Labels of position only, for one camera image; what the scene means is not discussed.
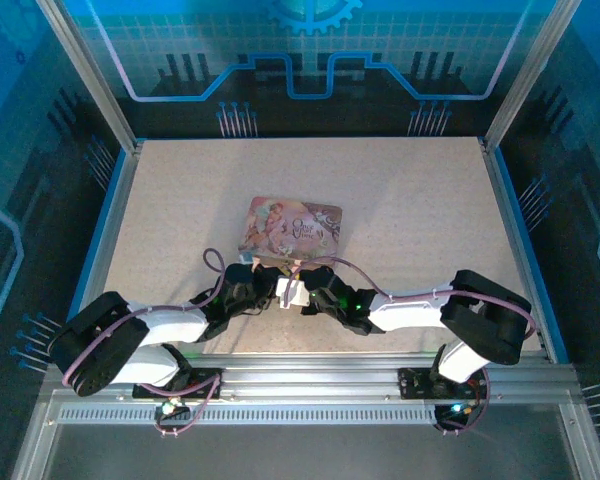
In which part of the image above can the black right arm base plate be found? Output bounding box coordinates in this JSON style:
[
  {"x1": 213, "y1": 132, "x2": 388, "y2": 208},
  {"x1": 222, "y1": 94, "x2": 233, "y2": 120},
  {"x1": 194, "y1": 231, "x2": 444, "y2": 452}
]
[{"x1": 397, "y1": 366, "x2": 487, "y2": 402}]

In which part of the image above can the slotted aluminium cable duct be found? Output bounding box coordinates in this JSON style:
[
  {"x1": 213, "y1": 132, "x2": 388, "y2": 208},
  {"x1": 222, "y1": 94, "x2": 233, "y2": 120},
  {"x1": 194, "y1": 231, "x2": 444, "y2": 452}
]
[{"x1": 54, "y1": 405, "x2": 574, "y2": 427}]

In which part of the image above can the aluminium frame post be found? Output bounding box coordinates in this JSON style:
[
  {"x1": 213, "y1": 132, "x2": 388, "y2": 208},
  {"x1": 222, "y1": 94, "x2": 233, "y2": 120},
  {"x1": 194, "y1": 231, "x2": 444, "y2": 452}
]
[
  {"x1": 483, "y1": 0, "x2": 584, "y2": 151},
  {"x1": 33, "y1": 0, "x2": 142, "y2": 152}
]

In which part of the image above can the aluminium frame beam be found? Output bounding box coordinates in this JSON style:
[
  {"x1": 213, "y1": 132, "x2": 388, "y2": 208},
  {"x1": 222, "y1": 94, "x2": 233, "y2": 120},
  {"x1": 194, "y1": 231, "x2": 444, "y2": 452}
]
[{"x1": 43, "y1": 352, "x2": 581, "y2": 404}]

